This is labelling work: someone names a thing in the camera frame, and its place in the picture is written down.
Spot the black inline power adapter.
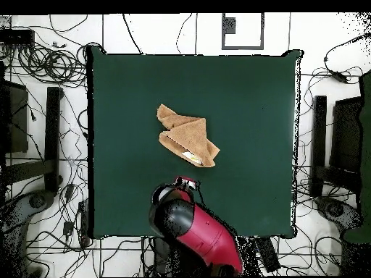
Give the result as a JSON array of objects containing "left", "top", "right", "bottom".
[{"left": 330, "top": 70, "right": 350, "bottom": 85}]

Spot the dark cabinet box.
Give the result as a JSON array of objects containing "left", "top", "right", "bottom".
[
  {"left": 329, "top": 96, "right": 364, "bottom": 174},
  {"left": 0, "top": 80, "right": 30, "bottom": 154}
]

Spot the tan terry towel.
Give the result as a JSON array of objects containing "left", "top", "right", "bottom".
[{"left": 156, "top": 103, "right": 221, "bottom": 169}]

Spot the coiled black cable bundle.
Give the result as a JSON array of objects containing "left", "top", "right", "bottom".
[{"left": 17, "top": 41, "right": 88, "bottom": 88}]

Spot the dark green table cloth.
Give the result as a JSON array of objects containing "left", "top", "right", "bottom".
[{"left": 86, "top": 46, "right": 304, "bottom": 240}]

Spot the black desk foot frame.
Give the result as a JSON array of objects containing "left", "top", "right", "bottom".
[
  {"left": 309, "top": 95, "right": 362, "bottom": 198},
  {"left": 4, "top": 86, "right": 64, "bottom": 193}
]

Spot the grey square floor frame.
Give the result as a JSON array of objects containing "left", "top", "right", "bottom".
[{"left": 221, "top": 12, "right": 265, "bottom": 51}]

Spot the narrow black power strip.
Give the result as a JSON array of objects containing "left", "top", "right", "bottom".
[{"left": 77, "top": 199, "right": 90, "bottom": 248}]

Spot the flat black box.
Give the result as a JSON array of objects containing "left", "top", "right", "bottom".
[{"left": 0, "top": 28, "right": 36, "bottom": 46}]

